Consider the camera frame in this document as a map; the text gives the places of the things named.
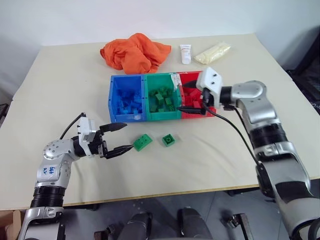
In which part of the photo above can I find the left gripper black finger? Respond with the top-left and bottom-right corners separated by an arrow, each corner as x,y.
99,122 -> 129,135
104,144 -> 135,160

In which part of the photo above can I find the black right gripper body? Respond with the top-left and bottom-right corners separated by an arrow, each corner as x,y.
200,87 -> 214,109

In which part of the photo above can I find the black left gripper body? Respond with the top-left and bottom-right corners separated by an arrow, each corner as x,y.
87,126 -> 109,160

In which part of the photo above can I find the red plastic bin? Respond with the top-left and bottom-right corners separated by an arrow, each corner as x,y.
175,70 -> 218,120

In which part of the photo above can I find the white torn label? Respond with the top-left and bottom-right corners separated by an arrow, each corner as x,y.
170,73 -> 183,91

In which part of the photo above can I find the green block with four studs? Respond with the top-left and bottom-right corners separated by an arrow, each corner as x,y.
132,133 -> 154,152

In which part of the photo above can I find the green plastic bin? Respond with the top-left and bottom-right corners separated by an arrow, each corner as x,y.
144,73 -> 183,121

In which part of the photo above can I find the blue plastic bin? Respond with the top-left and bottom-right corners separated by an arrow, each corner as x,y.
107,74 -> 147,124

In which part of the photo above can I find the white cream tube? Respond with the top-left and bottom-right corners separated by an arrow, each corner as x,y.
179,44 -> 193,66

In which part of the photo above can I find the clear bag of pale grains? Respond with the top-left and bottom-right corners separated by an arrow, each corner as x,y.
193,41 -> 232,65

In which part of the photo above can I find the small square green block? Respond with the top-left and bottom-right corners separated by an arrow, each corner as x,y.
161,133 -> 178,149

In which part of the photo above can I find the crumpled orange cloth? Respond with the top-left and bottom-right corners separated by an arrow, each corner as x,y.
99,32 -> 173,75

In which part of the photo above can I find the dark rounded shape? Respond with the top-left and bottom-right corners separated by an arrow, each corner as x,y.
176,206 -> 214,240
116,211 -> 154,240

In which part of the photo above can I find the dark metal stand foot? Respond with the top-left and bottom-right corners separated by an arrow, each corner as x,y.
220,213 -> 256,240
93,224 -> 119,240

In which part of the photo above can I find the black chair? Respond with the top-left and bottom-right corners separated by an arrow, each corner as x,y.
284,24 -> 320,121

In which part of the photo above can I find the brown cardboard box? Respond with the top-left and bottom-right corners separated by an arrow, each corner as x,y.
0,209 -> 24,240

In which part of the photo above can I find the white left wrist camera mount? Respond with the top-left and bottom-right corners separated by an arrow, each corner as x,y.
77,117 -> 98,158

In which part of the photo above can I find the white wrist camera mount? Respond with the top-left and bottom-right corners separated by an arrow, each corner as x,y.
195,66 -> 224,109
77,117 -> 98,158

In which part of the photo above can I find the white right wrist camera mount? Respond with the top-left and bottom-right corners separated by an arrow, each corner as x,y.
195,66 -> 224,109

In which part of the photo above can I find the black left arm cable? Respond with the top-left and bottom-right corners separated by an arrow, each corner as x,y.
59,112 -> 88,140

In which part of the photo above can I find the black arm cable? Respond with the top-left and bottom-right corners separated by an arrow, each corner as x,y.
201,90 -> 266,176
59,112 -> 88,140

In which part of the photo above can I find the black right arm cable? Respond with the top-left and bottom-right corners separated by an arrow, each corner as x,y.
201,90 -> 266,176

